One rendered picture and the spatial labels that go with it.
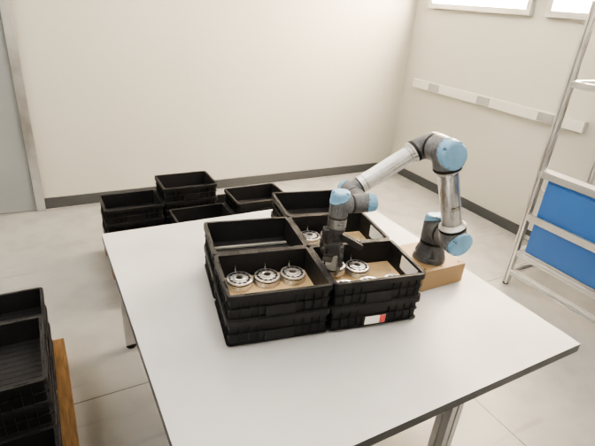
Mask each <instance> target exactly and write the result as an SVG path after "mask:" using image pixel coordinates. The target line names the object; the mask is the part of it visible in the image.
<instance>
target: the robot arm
mask: <svg viewBox="0 0 595 446"><path fill-rule="evenodd" d="M467 158H468V151H467V148H466V146H465V145H464V144H463V143H462V142H460V141H459V140H458V139H456V138H452V137H450V136H448V135H444V134H442V133H439V132H428V133H425V134H423V135H419V136H417V137H415V138H413V139H412V140H411V141H409V142H407V143H406V144H405V147H404V148H402V149H401V150H399V151H397V152H395V153H394V154H392V155H391V156H389V157H387V158H385V159H384V160H383V161H381V162H380V163H378V164H377V165H374V166H373V167H371V168H370V169H368V170H366V171H365V172H364V173H362V174H360V175H359V176H357V177H356V178H354V179H353V180H351V181H349V180H343V181H341V182H340V183H339V184H338V186H337V188H335V189H333V190H332V192H331V195H330V199H329V210H328V225H327V226H323V229H322V237H321V239H320V249H321V253H322V254H323V258H322V260H323V261H325V262H329V264H327V268H328V269H329V270H333V271H335V276H337V275H338V273H339V271H340V269H341V267H342V263H343V258H344V242H346V243H348V244H349V245H351V246H352V247H353V248H355V249H358V250H361V249H362V248H363V245H362V244H361V242H360V240H357V239H355V238H353V237H351V236H350V235H348V234H346V233H345V228H346V223H347V217H348V213H360V212H371V211H376V210H377V208H378V197H377V195H376V194H375V193H366V192H367V191H369V190H370V189H371V188H373V187H375V186H376V185H378V184H380V183H381V182H383V181H385V180H387V179H388V178H390V177H391V176H392V175H394V174H395V173H397V172H399V171H401V170H402V169H404V168H405V167H407V166H409V165H410V164H412V163H413V162H416V163H418V162H420V161H421V160H423V159H428V160H430V161H431V162H432V170H433V173H435V174H436V175H437V185H438V194H439V203H440V212H436V211H433V212H428V213H427V214H426V215H425V218H424V220H423V226H422V231H421V238H420V241H419V242H418V244H417V245H416V247H415V249H414V250H413V257H414V258H415V259H416V260H418V261H419V262H421V263H423V264H426V265H442V264H443V263H444V262H445V252H444V251H445V250H446V252H447V253H449V254H451V255H453V256H456V257H457V256H461V255H463V254H465V253H466V252H467V251H468V250H469V249H470V248H471V246H472V243H473V238H472V236H471V235H470V234H468V232H467V224H466V222H465V221H464V220H462V212H461V200H460V176H459V172H460V171H461V170H462V166H463V165H465V161H467Z"/></svg>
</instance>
